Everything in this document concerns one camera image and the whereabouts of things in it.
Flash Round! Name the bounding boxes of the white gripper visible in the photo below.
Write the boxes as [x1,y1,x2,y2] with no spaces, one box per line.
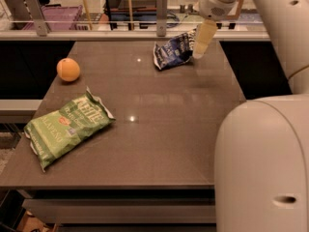
[192,0,236,59]

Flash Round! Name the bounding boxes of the blue chip bag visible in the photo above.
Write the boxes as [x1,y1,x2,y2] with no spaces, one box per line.
[153,29,196,71]

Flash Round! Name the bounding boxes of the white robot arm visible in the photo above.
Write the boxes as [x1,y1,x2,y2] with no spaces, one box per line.
[198,0,309,232]

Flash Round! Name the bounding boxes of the green jalapeno chip bag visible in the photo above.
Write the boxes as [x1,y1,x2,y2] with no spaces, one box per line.
[24,89,115,170]

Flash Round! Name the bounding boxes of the cardboard box with label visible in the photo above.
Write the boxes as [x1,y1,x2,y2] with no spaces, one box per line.
[225,0,244,19]

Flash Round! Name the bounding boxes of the yellow broom stick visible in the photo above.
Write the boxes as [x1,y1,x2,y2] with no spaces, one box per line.
[82,0,93,31]

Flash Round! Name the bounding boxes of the orange fruit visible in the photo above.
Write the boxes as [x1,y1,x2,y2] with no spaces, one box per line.
[56,58,80,82]

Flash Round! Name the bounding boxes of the purple plastic crate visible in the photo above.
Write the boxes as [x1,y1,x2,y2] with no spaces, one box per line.
[21,5,83,32]

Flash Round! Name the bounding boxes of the middle metal railing post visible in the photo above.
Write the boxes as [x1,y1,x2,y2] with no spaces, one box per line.
[156,0,167,37]

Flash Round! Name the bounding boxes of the metal railing post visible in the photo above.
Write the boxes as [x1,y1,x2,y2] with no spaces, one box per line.
[156,0,167,37]
[25,0,49,37]

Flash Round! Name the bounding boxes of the left metal railing post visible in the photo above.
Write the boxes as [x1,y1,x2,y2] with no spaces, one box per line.
[25,0,49,37]

